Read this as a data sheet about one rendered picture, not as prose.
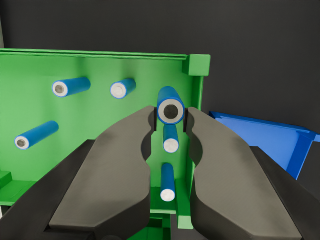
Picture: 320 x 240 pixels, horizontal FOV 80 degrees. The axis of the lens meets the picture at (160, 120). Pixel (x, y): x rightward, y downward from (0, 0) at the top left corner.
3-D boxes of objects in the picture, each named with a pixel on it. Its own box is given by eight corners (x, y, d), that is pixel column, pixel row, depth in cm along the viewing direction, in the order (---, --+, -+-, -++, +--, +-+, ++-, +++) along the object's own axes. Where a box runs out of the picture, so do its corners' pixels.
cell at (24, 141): (58, 120, 28) (26, 136, 22) (59, 132, 28) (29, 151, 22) (45, 120, 28) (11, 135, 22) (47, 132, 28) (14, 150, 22)
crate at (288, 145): (303, 126, 60) (323, 135, 52) (281, 182, 66) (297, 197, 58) (209, 110, 60) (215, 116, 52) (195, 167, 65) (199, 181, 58)
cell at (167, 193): (175, 202, 23) (173, 173, 30) (175, 188, 23) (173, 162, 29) (159, 201, 23) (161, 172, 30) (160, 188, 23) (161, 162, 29)
